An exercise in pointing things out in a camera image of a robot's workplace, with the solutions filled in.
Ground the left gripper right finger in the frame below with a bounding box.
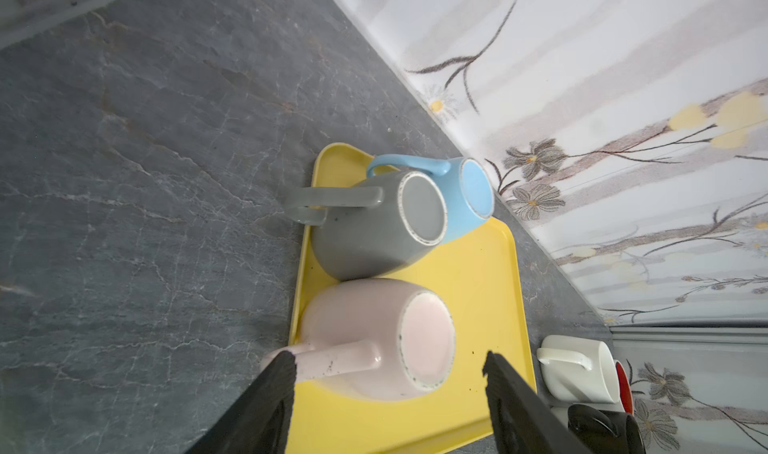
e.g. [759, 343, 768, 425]
[482, 351, 590, 454]

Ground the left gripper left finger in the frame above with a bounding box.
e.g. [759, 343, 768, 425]
[188, 351, 297, 453]

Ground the black and white mug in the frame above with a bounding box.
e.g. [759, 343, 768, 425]
[568, 404, 646, 454]

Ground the white speckled mug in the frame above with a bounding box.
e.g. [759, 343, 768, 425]
[536, 335, 620, 404]

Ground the pink mug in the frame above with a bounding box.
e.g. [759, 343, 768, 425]
[286, 278, 456, 402]

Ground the yellow tray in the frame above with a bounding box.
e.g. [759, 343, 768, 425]
[287, 143, 536, 453]

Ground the grey mug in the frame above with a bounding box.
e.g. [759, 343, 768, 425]
[283, 171, 448, 281]

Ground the light blue mug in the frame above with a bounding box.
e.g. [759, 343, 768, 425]
[366, 154, 495, 244]

